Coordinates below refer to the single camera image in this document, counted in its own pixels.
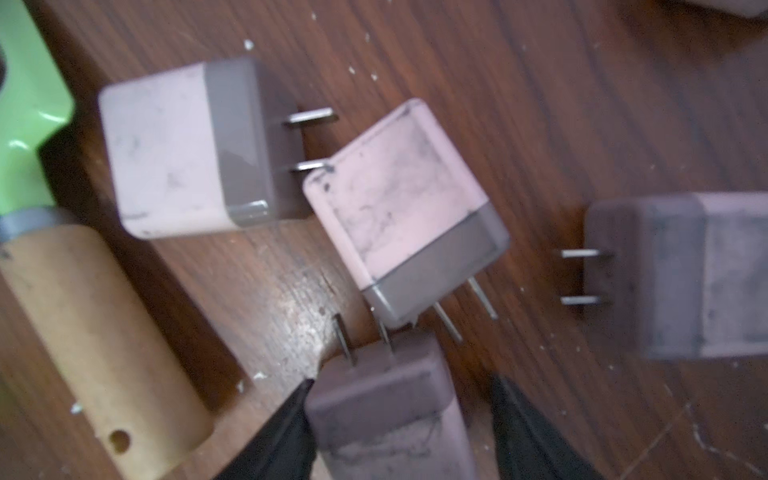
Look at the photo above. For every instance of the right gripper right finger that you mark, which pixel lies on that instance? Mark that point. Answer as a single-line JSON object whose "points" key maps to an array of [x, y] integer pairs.
{"points": [[527, 445]]}

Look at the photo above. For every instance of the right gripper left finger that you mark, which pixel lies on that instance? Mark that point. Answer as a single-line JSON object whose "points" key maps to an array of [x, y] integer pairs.
{"points": [[284, 448]]}

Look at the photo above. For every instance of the green garden fork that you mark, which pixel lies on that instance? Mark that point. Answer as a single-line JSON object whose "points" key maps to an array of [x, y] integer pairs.
{"points": [[94, 326]]}

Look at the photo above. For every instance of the pink plug middle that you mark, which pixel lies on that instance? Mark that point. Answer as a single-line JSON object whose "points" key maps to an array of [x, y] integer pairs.
{"points": [[749, 9]]}

